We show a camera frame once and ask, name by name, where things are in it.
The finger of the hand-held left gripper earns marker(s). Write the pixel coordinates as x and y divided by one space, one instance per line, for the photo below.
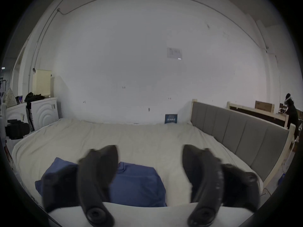
17 131

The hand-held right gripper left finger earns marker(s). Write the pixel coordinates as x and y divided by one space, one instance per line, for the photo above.
94 174

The dark blue shirt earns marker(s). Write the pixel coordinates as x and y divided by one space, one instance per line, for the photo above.
139 185

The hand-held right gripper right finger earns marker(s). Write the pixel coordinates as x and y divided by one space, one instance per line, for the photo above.
206 178

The small dark blue card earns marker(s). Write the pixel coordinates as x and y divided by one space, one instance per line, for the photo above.
171 119

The black garment pile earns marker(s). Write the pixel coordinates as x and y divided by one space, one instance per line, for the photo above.
33 97

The wooden bed frame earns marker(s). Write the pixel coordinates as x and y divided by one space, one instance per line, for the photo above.
260 116

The bed with beige sheet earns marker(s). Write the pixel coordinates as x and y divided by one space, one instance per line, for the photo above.
142 138

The white washing machine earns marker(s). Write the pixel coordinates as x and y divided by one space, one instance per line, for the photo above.
45 113

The brown carton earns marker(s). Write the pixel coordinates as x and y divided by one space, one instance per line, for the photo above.
264 107

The grey padded headboard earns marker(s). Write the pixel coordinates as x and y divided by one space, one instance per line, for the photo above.
239 131

